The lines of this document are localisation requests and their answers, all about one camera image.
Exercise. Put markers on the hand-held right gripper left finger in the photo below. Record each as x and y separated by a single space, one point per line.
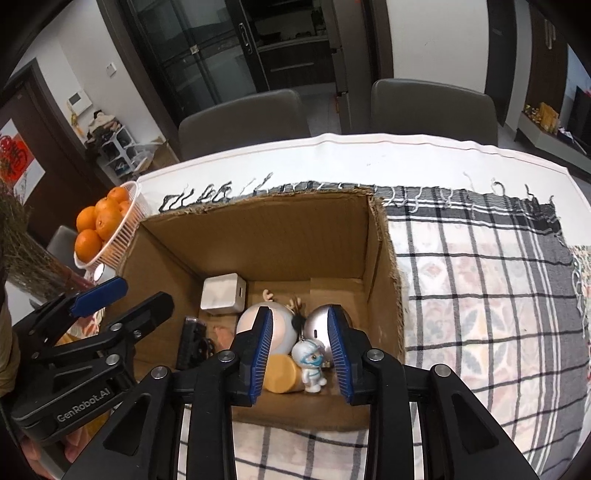
261 355

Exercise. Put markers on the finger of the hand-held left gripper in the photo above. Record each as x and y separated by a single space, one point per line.
99 295
147 311

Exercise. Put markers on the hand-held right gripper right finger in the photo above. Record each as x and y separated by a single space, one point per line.
341 355

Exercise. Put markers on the small jar with wooden lid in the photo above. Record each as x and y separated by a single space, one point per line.
281 374

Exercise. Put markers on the white round antlered toy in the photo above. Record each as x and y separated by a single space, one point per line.
282 332

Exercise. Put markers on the small white suited figurine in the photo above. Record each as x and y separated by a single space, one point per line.
310 369

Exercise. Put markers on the silver round gadget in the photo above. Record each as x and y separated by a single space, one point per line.
316 327

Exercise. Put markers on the white charger plug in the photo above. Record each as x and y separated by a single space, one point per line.
221 293

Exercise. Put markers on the brown cardboard box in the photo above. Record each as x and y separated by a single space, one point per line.
295 240

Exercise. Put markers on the person's left hand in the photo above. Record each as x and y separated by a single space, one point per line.
32 461

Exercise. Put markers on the pile of oranges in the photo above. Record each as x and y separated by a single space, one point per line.
88 243

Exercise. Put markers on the white plastic basket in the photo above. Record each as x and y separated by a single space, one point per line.
117 240

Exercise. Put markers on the grey dining chair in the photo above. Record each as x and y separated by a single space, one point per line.
434 110
62 247
240 124

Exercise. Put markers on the grey plaid cloth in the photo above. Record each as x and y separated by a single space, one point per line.
461 277

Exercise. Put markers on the white shoe rack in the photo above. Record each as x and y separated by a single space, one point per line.
117 152

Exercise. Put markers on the clear plastic storage box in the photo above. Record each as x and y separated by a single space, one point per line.
142 157

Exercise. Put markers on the dark wooden entrance door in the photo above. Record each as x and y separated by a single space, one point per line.
51 152

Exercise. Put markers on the red and white door poster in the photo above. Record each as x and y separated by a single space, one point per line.
18 161

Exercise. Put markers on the white intercom panel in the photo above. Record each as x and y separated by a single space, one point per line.
79 100

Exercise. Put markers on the dark glass sliding door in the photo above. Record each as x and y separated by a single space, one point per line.
207 55

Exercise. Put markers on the white television cabinet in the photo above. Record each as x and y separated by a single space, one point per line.
549 143

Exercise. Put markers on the yellow gift boxes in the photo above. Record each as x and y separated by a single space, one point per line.
542 117

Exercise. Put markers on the dark interior door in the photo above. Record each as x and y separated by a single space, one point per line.
501 60

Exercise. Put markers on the black television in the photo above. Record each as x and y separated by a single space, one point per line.
581 117

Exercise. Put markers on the white light switch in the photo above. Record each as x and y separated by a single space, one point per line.
111 69

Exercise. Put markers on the dark wood wall panel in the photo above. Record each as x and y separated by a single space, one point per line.
547 55

